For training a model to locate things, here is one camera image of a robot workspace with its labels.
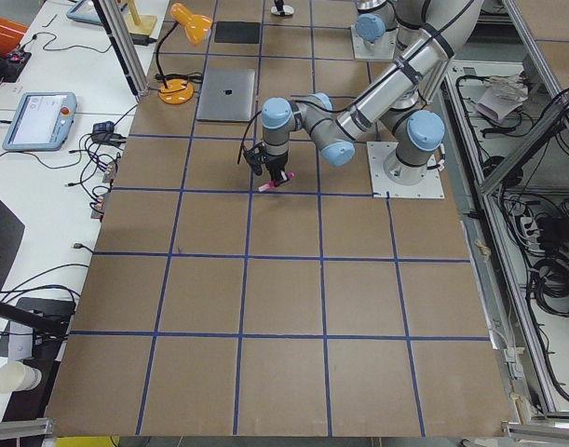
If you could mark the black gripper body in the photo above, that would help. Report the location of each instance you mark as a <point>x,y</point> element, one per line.
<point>277,163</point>

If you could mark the pink marker pen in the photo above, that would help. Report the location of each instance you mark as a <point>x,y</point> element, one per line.
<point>281,178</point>

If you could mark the black mousepad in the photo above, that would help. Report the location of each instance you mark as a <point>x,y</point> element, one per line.
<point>237,32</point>

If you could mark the silver closed laptop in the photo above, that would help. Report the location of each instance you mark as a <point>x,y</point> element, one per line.
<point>226,95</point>

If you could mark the orange desk lamp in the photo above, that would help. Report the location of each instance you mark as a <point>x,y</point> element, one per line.
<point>177,86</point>

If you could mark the black usb hub adapter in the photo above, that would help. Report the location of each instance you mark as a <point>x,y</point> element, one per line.
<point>104,132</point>

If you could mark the black power adapter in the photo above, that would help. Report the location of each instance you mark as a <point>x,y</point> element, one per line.
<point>142,40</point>

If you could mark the wooden stand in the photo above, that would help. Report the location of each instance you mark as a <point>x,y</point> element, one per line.
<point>138,23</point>

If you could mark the blue teach pendant tablet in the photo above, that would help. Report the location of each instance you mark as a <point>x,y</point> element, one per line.
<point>42,122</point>

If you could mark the white power strip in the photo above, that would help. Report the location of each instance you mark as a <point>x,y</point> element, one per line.
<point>529,231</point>

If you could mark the orange box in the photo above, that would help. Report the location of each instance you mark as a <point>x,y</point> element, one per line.
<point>11,33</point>

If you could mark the white paper cup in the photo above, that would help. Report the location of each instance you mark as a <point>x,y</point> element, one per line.
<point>16,376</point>

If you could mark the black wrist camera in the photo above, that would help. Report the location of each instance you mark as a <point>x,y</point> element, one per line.
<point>255,157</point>

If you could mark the aluminium frame post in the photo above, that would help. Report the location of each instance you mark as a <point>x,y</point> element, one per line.
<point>117,31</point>

